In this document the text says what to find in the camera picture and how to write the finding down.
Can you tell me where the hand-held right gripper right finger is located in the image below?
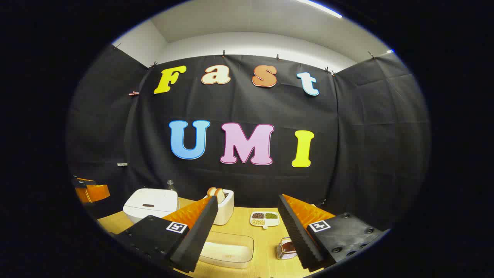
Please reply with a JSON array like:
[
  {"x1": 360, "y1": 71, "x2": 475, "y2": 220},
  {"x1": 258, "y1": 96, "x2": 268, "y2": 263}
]
[{"x1": 278, "y1": 194, "x2": 386, "y2": 271}]

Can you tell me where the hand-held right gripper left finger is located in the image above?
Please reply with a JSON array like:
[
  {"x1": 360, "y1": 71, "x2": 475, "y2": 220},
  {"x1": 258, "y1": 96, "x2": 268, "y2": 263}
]
[{"x1": 116, "y1": 196, "x2": 219, "y2": 273}]

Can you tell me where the metal wire chopstick holder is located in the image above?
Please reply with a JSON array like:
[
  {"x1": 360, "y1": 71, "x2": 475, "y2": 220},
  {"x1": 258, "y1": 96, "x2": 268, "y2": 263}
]
[{"x1": 276, "y1": 237, "x2": 298, "y2": 260}]

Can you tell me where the white rice heap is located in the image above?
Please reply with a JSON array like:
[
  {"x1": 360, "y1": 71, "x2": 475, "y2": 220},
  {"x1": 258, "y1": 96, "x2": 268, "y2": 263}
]
[{"x1": 201, "y1": 242, "x2": 252, "y2": 267}]

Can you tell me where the white rice cooker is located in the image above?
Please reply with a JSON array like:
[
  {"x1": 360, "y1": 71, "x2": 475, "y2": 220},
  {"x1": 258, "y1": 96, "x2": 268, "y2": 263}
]
[{"x1": 123, "y1": 188, "x2": 179, "y2": 224}]

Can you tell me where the clear plastic rice box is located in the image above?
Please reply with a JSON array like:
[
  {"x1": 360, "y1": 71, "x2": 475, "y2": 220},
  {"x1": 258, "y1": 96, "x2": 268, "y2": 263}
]
[{"x1": 199, "y1": 231, "x2": 254, "y2": 269}]

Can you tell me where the white toaster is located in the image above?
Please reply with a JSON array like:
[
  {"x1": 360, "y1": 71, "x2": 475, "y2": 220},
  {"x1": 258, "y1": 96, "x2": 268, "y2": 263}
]
[{"x1": 203, "y1": 189, "x2": 235, "y2": 226}]

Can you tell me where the white divided bean dish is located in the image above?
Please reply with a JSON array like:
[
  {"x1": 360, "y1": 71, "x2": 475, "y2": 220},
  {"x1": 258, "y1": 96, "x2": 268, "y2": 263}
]
[{"x1": 250, "y1": 211, "x2": 280, "y2": 230}]

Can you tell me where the black backdrop cloth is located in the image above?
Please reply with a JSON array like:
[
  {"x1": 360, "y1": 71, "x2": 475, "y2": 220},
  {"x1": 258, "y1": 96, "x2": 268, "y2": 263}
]
[{"x1": 66, "y1": 44, "x2": 431, "y2": 232}]

